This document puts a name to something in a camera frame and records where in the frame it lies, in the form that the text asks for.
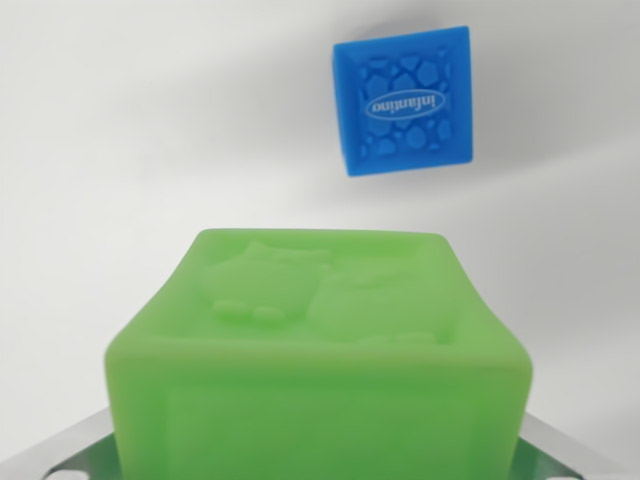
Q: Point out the black-padded silver gripper right finger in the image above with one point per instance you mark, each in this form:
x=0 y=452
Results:
x=560 y=455

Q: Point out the green Infantino soft cube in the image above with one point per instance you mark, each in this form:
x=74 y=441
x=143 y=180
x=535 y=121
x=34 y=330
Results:
x=320 y=390

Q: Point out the blue Infantino soft cube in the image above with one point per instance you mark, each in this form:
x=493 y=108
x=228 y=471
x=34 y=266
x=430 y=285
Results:
x=405 y=100

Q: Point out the black-padded silver gripper left finger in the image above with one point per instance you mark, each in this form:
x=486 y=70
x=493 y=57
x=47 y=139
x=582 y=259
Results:
x=55 y=455

